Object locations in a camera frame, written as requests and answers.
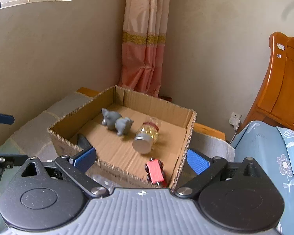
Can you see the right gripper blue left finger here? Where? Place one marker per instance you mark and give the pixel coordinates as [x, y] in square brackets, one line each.
[74, 169]

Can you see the grey elephant toy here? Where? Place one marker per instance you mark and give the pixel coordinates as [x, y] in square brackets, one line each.
[115, 121]

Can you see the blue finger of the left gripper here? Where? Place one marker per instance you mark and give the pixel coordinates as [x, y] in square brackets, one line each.
[6, 119]

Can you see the grey checked blanket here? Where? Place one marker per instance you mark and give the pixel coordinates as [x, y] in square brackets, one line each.
[33, 139]

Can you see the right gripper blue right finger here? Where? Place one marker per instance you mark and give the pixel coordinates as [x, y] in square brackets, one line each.
[206, 169]

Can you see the glass jar with yellow beads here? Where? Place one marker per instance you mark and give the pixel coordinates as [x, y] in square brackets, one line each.
[146, 137]

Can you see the brown cardboard box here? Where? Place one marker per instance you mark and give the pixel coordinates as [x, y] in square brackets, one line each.
[116, 158]

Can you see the wooden bed headboard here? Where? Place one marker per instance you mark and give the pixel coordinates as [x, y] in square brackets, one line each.
[274, 104]

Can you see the clear plastic bottle red label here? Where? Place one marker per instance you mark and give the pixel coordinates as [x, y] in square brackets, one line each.
[107, 183]

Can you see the white wall plug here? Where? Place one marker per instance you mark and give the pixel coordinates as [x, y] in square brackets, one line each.
[235, 120]

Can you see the pink orange curtain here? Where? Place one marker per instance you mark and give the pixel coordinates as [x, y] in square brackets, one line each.
[143, 45]

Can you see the red toy train car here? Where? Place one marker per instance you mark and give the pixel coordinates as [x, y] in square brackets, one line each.
[155, 172]

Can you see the light blue floral bedding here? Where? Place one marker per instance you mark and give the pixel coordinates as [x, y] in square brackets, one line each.
[273, 149]

